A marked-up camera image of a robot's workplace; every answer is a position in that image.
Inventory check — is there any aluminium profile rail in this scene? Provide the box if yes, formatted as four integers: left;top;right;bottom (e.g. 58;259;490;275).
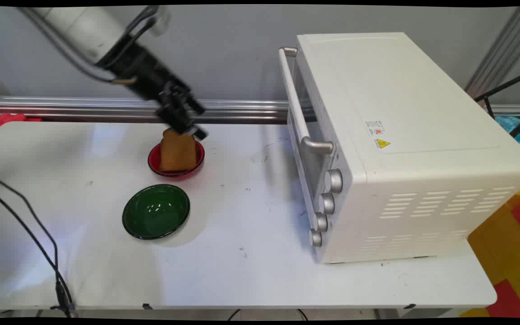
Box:
0;96;520;125

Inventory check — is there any yellow red foam mat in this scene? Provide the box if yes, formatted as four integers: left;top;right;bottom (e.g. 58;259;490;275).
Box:
460;178;520;319

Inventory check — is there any red bowl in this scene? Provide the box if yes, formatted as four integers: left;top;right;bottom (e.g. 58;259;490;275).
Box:
148;141;205;180

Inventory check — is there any brown toast slice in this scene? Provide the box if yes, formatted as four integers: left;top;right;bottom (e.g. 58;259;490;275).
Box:
159;127;197;172

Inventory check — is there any red cloth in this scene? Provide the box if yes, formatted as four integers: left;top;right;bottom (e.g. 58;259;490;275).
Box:
0;113;42;141

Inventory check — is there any black looped cable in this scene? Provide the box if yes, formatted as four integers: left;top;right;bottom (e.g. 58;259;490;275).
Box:
227;309;309;321

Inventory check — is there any glass oven door silver handle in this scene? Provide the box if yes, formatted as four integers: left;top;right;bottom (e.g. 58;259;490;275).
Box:
279;46;337;219

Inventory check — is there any aluminium profile post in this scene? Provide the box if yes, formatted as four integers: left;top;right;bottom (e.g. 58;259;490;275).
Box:
464;6;520;107

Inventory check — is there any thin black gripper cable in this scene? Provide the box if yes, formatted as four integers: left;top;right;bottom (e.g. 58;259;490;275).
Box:
20;7;138;85

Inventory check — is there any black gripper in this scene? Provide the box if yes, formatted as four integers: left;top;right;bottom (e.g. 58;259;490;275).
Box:
99;43;209;140

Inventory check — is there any black metal frame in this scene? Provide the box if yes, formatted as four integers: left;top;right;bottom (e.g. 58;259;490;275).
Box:
474;68;520;149

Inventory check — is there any blue patterned sheet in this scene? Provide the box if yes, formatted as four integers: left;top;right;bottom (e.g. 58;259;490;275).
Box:
494;115;520;157

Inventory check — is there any green bowl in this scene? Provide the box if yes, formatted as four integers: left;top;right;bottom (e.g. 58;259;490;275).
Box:
122;184;190;240

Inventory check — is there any white toaster oven body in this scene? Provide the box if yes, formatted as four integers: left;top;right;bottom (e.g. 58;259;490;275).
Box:
287;32;520;265

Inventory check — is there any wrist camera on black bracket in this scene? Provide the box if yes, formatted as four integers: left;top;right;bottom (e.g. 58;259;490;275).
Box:
125;6;171;46

